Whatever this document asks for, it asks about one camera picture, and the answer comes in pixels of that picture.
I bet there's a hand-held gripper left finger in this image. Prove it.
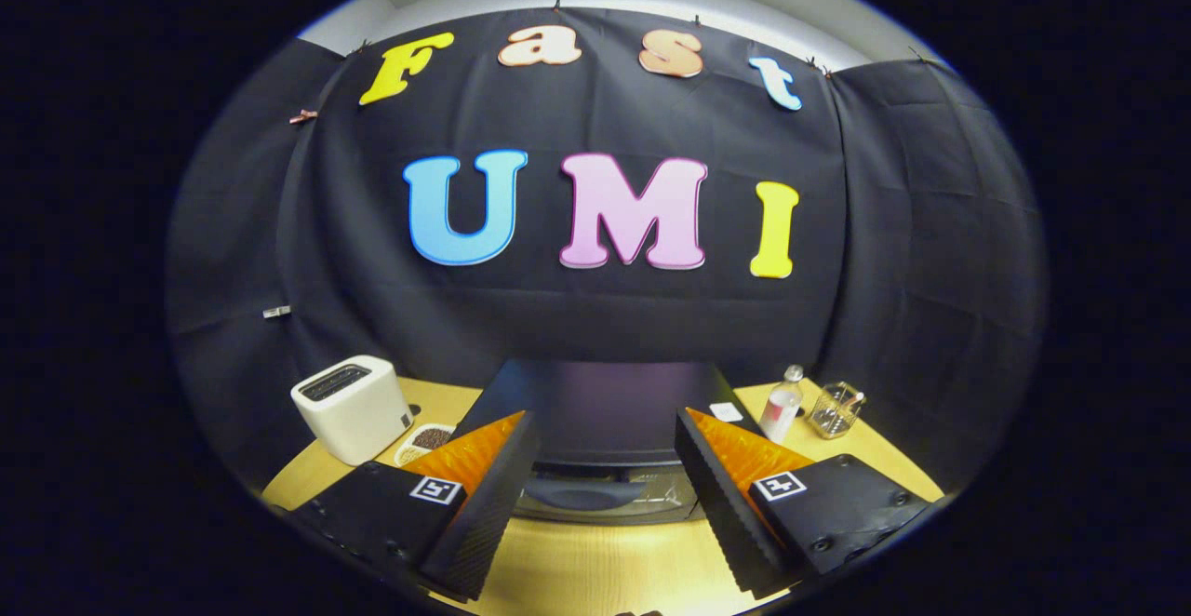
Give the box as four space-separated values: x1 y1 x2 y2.
290 409 542 601

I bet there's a small plate of beans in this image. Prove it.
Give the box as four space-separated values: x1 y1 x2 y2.
394 422 457 468

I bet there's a black toaster oven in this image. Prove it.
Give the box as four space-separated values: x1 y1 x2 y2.
453 358 767 526

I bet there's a white bread toaster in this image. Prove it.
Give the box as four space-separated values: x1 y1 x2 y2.
290 355 415 466

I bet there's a metal wire basket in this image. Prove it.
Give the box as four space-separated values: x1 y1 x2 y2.
806 382 866 439

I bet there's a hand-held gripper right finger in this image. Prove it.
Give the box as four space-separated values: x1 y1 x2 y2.
674 406 931 598

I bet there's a clear plastic bottle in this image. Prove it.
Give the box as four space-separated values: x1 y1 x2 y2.
758 364 805 445

